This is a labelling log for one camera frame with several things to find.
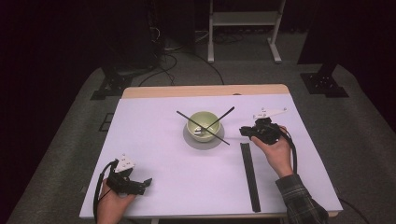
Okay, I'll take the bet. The black rectangular floor frame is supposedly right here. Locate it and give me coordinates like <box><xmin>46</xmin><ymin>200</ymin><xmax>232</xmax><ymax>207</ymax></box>
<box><xmin>98</xmin><ymin>112</ymin><xmax>115</xmax><ymax>133</ymax></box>

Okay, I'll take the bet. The person's right hand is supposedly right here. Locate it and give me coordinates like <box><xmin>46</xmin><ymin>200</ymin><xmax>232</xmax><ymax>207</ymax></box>
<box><xmin>250</xmin><ymin>125</ymin><xmax>295</xmax><ymax>179</ymax></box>

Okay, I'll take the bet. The black stand base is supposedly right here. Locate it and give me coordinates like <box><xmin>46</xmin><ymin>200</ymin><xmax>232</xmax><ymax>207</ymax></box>
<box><xmin>90</xmin><ymin>66</ymin><xmax>134</xmax><ymax>101</ymax></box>

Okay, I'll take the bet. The black stand with base plate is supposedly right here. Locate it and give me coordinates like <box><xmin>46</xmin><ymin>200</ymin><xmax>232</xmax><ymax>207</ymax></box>
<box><xmin>297</xmin><ymin>0</ymin><xmax>349</xmax><ymax>99</ymax></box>

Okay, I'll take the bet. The row of black chopsticks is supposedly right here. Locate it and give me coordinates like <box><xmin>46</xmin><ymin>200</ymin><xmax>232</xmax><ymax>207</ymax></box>
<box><xmin>239</xmin><ymin>142</ymin><xmax>262</xmax><ymax>214</ymax></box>

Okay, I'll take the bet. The black floor cable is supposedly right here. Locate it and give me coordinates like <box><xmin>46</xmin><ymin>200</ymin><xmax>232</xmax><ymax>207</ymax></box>
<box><xmin>138</xmin><ymin>53</ymin><xmax>178</xmax><ymax>87</ymax></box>
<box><xmin>178</xmin><ymin>50</ymin><xmax>225</xmax><ymax>86</ymax></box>

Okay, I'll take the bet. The pale green bowl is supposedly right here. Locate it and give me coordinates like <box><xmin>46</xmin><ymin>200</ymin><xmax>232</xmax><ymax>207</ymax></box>
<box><xmin>186</xmin><ymin>110</ymin><xmax>222</xmax><ymax>144</ymax></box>

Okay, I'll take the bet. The round grey coaster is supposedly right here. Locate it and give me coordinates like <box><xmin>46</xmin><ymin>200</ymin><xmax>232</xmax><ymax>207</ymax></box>
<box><xmin>182</xmin><ymin>122</ymin><xmax>226</xmax><ymax>151</ymax></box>

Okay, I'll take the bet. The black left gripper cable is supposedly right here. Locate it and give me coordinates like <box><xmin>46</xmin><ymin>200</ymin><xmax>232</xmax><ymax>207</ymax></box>
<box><xmin>92</xmin><ymin>159</ymin><xmax>120</xmax><ymax>224</ymax></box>

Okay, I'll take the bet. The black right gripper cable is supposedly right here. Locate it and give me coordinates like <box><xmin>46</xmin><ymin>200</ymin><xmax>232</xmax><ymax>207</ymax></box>
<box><xmin>279</xmin><ymin>126</ymin><xmax>372</xmax><ymax>224</ymax></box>

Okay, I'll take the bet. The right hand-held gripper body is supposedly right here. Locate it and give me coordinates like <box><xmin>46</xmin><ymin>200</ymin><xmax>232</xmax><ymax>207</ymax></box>
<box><xmin>252</xmin><ymin>107</ymin><xmax>289</xmax><ymax>146</ymax></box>

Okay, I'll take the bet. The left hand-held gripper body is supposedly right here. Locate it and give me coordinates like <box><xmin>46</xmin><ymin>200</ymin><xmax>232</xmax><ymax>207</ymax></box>
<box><xmin>106</xmin><ymin>153</ymin><xmax>145</xmax><ymax>196</ymax></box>

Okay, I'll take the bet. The person's left hand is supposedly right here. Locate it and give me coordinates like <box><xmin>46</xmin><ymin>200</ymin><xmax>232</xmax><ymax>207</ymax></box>
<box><xmin>97</xmin><ymin>175</ymin><xmax>138</xmax><ymax>224</ymax></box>

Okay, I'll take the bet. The tangle of dark floor cables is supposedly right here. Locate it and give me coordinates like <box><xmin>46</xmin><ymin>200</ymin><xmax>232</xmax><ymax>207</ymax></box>
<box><xmin>214</xmin><ymin>30</ymin><xmax>247</xmax><ymax>45</ymax></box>

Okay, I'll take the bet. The white metal stand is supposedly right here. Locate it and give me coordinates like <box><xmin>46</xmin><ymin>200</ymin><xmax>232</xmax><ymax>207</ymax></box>
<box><xmin>207</xmin><ymin>0</ymin><xmax>287</xmax><ymax>64</ymax></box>

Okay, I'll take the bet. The wooden table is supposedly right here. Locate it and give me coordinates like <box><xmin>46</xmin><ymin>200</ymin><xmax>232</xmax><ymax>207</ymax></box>
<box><xmin>78</xmin><ymin>83</ymin><xmax>344</xmax><ymax>224</ymax></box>

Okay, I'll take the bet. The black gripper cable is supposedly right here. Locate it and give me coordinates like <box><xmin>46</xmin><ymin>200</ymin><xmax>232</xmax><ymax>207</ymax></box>
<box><xmin>279</xmin><ymin>126</ymin><xmax>372</xmax><ymax>224</ymax></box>
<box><xmin>92</xmin><ymin>159</ymin><xmax>120</xmax><ymax>224</ymax></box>

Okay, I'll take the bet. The thin black chopstick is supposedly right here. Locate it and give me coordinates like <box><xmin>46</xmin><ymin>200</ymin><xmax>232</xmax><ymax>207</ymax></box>
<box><xmin>176</xmin><ymin>110</ymin><xmax>231</xmax><ymax>147</ymax></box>

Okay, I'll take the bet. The white table cover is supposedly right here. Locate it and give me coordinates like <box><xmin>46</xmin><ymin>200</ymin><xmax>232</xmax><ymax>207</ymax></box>
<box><xmin>78</xmin><ymin>93</ymin><xmax>344</xmax><ymax>218</ymax></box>

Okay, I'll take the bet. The metal spoon with black handle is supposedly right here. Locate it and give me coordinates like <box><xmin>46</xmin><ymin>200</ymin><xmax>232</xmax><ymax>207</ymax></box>
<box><xmin>193</xmin><ymin>105</ymin><xmax>236</xmax><ymax>137</ymax></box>

